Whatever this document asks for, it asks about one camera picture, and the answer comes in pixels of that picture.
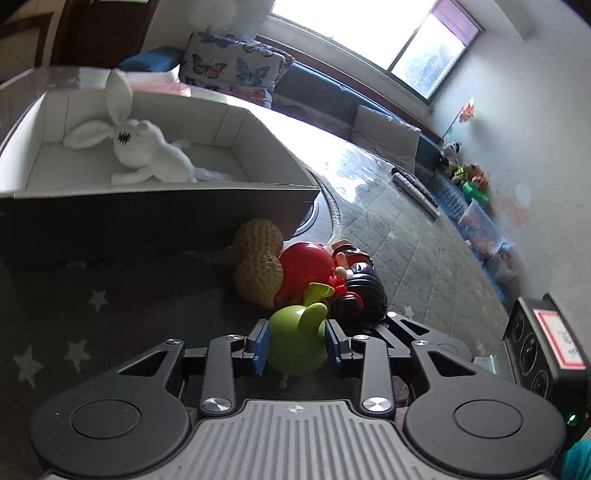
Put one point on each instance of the cardboard box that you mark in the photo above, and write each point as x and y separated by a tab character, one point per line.
138	221

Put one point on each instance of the black and white plush toy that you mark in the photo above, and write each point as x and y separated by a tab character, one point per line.
450	154

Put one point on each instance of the tan peanut toy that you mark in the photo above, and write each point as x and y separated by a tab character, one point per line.
258	272

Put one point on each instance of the butterfly print pillow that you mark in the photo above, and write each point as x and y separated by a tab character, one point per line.
231	64

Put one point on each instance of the clear plastic storage bin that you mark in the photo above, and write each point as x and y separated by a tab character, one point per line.
480	228

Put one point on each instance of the person's right forearm teal sleeve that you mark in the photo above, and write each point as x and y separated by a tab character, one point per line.
577	461

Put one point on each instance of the grey cushion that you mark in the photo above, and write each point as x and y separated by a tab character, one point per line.
388	134

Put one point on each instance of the pile of colourful toys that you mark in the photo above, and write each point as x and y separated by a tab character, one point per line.
473	182

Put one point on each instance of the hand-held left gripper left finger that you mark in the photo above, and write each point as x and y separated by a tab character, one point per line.
262	346

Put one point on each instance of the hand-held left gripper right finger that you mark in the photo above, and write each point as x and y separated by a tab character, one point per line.
333	344

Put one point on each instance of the dark wooden cabinet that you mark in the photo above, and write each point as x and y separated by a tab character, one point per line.
92	32

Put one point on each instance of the orange toy flower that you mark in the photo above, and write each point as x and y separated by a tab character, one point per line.
466	113

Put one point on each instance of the blue sofa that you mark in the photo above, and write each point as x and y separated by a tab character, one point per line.
323	90

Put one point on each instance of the white plush rabbit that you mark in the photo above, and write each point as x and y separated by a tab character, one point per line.
154	154

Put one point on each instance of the window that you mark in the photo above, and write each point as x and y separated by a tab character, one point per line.
369	32

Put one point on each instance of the pink cloth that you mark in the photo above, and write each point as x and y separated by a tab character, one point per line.
161	85

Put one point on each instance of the black-haired doll figure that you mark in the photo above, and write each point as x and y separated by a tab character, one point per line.
364	295

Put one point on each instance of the small clear plastic bin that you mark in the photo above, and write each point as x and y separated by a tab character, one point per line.
502	265

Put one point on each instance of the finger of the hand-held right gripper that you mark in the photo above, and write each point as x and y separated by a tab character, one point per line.
392	327

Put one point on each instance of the grey remote control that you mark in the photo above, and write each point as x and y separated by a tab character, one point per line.
418	198

